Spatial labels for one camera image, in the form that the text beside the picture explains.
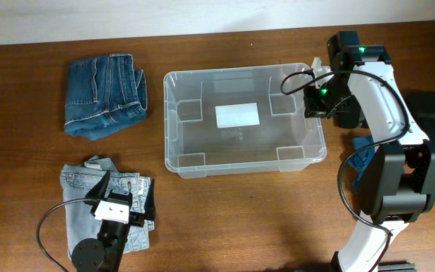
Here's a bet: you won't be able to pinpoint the left black camera cable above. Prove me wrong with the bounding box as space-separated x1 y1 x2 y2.
35 197 97 272

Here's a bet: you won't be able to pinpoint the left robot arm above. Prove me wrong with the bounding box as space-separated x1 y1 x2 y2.
71 172 156 272

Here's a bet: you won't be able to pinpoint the clear plastic storage bin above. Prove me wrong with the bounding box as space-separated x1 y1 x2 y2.
163 63 327 178

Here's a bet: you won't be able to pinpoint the dark blue folded jeans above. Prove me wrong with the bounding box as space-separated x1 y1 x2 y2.
64 54 148 141

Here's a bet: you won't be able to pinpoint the teal blue shirt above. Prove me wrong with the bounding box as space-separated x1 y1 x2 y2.
347 135 375 193

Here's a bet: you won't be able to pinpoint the light blue jeans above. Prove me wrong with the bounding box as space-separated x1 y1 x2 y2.
60 156 151 253

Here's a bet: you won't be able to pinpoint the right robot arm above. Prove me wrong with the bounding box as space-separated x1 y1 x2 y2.
304 31 435 271

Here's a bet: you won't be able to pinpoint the white label in bin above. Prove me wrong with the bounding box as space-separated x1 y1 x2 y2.
215 103 260 128

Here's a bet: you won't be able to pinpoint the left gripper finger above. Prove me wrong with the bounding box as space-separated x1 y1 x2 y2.
144 179 156 221
85 171 111 200

